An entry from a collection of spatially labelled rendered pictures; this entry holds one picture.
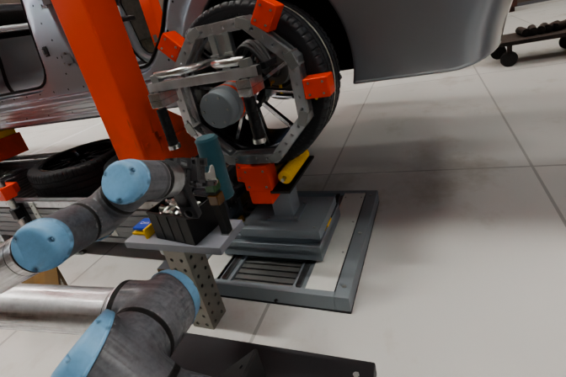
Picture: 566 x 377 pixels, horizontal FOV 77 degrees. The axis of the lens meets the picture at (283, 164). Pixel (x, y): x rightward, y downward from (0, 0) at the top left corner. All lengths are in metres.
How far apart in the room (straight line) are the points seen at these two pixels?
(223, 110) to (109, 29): 0.63
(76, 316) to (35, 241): 0.30
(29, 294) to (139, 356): 0.42
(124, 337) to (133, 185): 0.28
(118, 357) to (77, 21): 1.24
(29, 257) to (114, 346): 0.21
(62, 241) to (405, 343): 1.10
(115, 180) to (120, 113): 0.87
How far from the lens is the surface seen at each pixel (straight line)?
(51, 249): 0.75
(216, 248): 1.23
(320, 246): 1.59
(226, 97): 1.22
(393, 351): 1.41
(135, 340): 0.79
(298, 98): 1.27
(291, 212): 1.68
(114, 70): 1.62
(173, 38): 1.47
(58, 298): 1.05
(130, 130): 1.64
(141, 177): 0.78
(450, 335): 1.46
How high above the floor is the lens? 1.10
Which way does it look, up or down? 23 degrees down
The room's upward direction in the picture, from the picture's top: 13 degrees counter-clockwise
